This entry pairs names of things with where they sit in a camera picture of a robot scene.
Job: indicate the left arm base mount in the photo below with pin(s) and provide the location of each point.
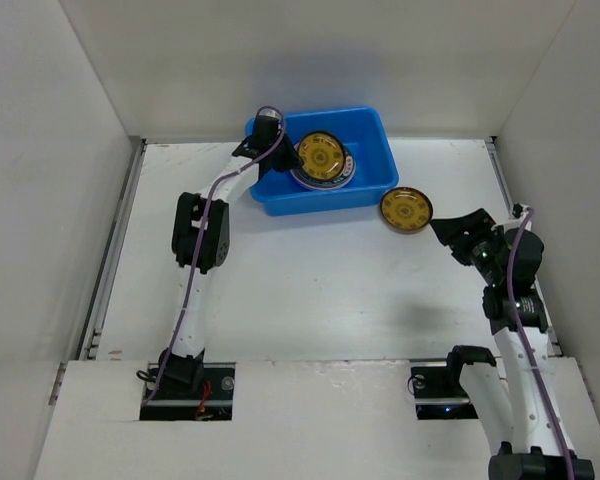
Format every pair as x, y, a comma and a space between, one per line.
212, 400

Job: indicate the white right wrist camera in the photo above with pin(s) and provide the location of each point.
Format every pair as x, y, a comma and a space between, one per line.
520, 213

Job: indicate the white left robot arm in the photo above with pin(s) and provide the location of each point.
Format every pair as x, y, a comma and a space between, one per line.
201, 241

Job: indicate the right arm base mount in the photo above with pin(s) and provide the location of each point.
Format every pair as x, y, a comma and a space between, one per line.
435, 396

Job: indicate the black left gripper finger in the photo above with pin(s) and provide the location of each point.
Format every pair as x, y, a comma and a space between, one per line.
289, 158
275, 162

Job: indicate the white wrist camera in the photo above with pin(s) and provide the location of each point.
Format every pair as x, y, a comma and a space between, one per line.
268, 114
520, 213

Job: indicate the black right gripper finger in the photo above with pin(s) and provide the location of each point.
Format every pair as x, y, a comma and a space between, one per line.
466, 254
467, 229

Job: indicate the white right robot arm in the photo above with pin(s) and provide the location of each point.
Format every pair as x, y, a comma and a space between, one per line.
511, 392

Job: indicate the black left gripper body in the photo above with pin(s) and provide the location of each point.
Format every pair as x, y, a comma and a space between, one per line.
280, 145

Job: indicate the yellow patterned plate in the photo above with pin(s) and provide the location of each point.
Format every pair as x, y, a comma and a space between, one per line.
406, 210
322, 155

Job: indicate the green rim plate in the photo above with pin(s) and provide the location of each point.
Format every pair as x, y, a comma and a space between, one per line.
349, 169

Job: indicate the blue plastic bin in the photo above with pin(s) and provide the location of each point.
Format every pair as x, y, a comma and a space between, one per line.
361, 131

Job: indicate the pink plate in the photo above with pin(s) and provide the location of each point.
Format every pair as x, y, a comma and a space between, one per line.
310, 183

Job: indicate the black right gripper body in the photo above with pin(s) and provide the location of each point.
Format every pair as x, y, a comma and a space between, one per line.
466, 235

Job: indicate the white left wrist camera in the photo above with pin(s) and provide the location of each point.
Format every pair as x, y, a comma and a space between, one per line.
268, 114

